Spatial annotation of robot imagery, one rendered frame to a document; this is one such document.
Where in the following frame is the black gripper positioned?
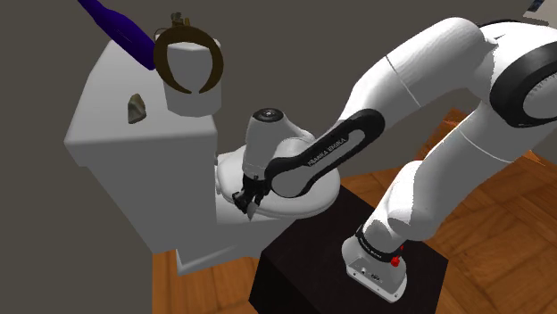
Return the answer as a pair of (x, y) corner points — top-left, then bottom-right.
(231, 174), (270, 222)

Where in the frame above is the black robot stand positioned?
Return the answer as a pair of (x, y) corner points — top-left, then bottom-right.
(248, 184), (449, 314)

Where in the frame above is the white toilet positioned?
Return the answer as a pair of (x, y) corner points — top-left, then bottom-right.
(62, 37), (342, 277)

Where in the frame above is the white cylinder holder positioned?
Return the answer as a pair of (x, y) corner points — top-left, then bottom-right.
(162, 38), (223, 119)

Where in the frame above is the grey brown stone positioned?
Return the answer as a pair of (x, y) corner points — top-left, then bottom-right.
(128, 93), (147, 125)

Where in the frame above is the brown headband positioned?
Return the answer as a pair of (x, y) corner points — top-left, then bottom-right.
(153, 25), (225, 95)

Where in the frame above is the small brass figure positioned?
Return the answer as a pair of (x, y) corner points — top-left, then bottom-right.
(169, 12), (191, 28)

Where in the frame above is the dark blue bottle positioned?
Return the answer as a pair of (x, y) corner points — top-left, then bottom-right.
(78, 0), (157, 72)

